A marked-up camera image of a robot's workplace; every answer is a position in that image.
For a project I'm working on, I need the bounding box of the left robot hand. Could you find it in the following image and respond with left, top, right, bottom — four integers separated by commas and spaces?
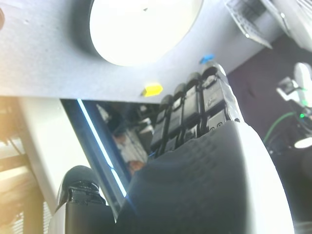
48, 61, 296, 234

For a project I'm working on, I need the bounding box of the blue block with two holes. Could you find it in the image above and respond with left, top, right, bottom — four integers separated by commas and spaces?
199, 53, 215, 64

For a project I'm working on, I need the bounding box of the yellow rectangular block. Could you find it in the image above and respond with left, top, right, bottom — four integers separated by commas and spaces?
140, 83, 163, 98

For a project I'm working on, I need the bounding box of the white column with blue strips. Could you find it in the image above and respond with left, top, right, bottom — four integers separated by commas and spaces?
17, 97, 130, 216

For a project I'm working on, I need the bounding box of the thick green cable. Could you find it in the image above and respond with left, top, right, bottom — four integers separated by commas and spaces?
263, 111, 302, 143

